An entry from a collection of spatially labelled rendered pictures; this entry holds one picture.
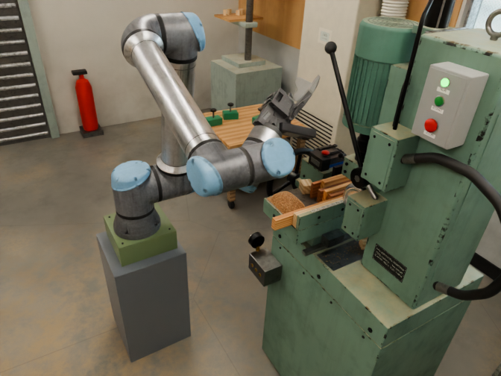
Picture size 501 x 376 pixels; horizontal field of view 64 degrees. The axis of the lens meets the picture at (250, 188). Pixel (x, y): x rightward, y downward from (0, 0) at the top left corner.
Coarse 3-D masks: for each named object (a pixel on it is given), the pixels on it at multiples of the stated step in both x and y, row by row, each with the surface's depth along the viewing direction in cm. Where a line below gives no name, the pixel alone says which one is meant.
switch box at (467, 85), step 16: (432, 64) 84; (448, 64) 85; (432, 80) 85; (464, 80) 79; (480, 80) 79; (432, 96) 86; (448, 96) 83; (464, 96) 80; (480, 96) 82; (432, 112) 87; (448, 112) 83; (464, 112) 82; (416, 128) 91; (448, 128) 84; (464, 128) 85; (448, 144) 86
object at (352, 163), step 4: (348, 156) 136; (352, 156) 136; (344, 160) 136; (348, 160) 134; (352, 160) 133; (344, 164) 136; (348, 164) 135; (352, 164) 133; (356, 164) 131; (344, 168) 137; (348, 168) 135; (352, 168) 134; (344, 172) 137; (348, 172) 136; (348, 176) 136
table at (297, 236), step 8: (296, 184) 161; (296, 192) 146; (264, 200) 143; (304, 200) 142; (312, 200) 143; (264, 208) 144; (272, 208) 139; (272, 216) 140; (320, 224) 132; (328, 224) 134; (336, 224) 137; (288, 232) 133; (296, 232) 129; (304, 232) 130; (312, 232) 132; (320, 232) 134; (296, 240) 130; (304, 240) 132
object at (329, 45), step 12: (324, 48) 114; (336, 48) 113; (336, 60) 114; (336, 72) 113; (348, 108) 114; (348, 120) 114; (360, 156) 114; (360, 168) 113; (360, 180) 113; (372, 192) 112
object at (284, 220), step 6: (330, 198) 137; (312, 204) 133; (294, 210) 130; (276, 216) 127; (282, 216) 127; (288, 216) 127; (276, 222) 125; (282, 222) 127; (288, 222) 128; (276, 228) 127
